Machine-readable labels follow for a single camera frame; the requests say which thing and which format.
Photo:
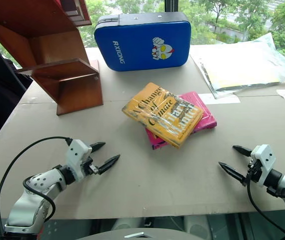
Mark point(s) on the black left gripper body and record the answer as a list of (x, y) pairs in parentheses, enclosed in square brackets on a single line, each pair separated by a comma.
[(90, 168)]

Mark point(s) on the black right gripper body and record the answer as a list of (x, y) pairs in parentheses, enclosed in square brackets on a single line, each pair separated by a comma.
[(253, 170)]

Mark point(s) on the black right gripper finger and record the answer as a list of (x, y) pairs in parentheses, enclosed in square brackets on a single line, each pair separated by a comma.
[(242, 150), (231, 172)]

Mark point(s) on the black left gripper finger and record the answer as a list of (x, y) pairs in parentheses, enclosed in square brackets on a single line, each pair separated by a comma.
[(108, 163), (98, 146)]

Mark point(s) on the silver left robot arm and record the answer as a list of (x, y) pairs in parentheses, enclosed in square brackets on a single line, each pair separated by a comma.
[(36, 190)]

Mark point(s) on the pink book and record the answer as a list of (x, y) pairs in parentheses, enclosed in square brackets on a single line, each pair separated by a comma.
[(200, 115)]

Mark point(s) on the yellow book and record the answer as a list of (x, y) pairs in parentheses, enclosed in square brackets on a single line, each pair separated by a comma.
[(162, 113)]

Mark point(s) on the wooden shelf stand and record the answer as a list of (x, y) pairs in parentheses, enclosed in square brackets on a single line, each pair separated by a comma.
[(57, 57)]

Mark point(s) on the grey cardboard table cover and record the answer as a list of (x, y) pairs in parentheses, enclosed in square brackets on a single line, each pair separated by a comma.
[(137, 160)]

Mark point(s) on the white paper label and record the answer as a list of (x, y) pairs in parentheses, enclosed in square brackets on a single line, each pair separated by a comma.
[(220, 98)]

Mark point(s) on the silver robot torso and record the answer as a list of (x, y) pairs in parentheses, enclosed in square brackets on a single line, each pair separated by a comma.
[(142, 233)]

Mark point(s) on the clear plastic bag with papers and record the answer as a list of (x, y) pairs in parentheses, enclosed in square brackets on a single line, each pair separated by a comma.
[(242, 65)]

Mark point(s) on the black bag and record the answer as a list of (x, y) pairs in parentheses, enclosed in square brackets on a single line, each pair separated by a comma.
[(0, 92)]

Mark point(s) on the blue padded case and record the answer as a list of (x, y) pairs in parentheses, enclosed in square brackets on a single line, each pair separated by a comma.
[(142, 41)]

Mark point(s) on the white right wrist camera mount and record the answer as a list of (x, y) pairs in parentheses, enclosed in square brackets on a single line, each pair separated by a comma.
[(263, 160)]

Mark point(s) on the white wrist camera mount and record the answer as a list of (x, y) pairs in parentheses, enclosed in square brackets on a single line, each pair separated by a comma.
[(263, 160), (78, 156)]

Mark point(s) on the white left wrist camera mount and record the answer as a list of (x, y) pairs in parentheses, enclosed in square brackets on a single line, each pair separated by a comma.
[(78, 156)]

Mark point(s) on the black window frame post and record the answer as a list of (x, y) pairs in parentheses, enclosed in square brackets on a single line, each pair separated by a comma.
[(170, 6)]

